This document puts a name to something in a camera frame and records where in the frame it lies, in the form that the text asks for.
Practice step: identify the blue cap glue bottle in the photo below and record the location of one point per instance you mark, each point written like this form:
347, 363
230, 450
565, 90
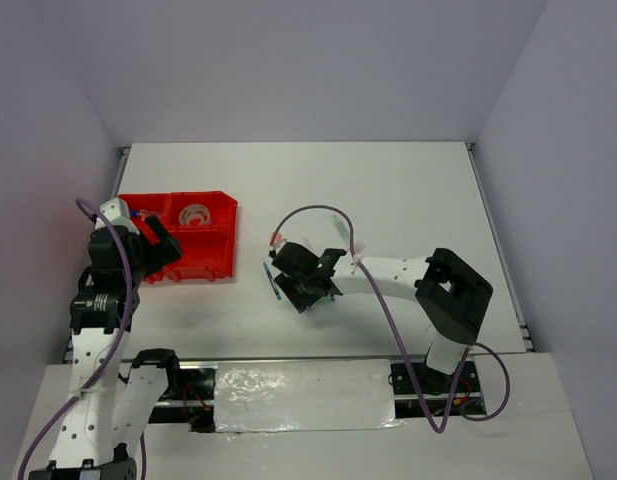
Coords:
143, 214

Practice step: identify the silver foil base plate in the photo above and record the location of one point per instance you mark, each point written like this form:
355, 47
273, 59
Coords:
301, 396

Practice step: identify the green highlighter pen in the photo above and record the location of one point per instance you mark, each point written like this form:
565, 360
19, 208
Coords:
342, 228

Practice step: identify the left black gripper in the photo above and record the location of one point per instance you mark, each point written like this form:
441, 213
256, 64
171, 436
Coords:
168, 249

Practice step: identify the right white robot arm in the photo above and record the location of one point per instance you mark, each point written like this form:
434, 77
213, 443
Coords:
453, 296

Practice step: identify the left blue gel pen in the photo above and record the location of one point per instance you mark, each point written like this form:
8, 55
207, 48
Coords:
271, 281

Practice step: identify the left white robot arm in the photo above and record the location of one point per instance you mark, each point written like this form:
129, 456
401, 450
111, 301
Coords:
99, 433

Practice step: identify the small white tape roll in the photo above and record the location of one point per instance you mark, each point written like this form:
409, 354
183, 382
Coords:
199, 218

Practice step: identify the orange highlighter cap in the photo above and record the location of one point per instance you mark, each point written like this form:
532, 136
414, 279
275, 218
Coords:
275, 239

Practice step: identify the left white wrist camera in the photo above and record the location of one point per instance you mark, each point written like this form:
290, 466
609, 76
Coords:
117, 212

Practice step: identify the large clear tape roll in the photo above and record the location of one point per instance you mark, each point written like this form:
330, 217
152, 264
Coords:
186, 211

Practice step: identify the red compartment storage bin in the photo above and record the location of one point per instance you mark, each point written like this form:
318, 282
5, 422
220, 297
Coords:
208, 250

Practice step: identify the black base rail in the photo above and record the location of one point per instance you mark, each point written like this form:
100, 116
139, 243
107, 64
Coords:
193, 402

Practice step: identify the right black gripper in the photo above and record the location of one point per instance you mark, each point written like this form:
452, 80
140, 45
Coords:
300, 301

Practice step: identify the pink highlighter pen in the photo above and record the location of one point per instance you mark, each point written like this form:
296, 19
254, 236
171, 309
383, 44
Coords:
358, 247

